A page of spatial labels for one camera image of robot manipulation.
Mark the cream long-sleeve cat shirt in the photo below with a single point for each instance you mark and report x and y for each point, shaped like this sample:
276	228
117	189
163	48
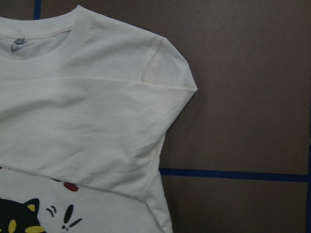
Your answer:
85	104

